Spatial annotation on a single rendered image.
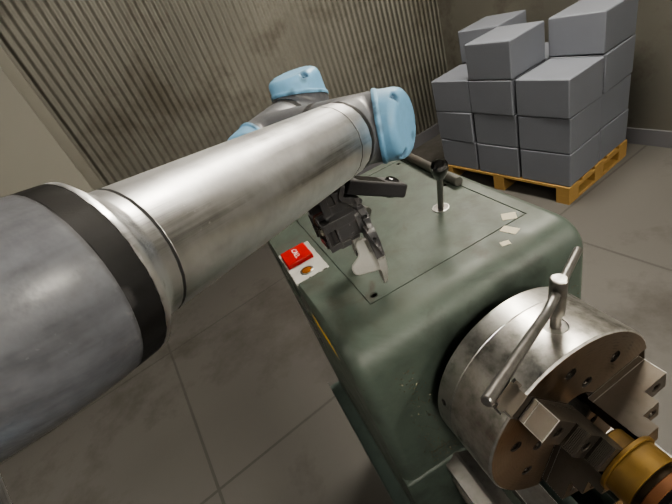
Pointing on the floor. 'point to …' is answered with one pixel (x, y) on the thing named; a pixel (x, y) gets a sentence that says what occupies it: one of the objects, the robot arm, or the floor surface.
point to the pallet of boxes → (541, 97)
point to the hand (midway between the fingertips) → (373, 263)
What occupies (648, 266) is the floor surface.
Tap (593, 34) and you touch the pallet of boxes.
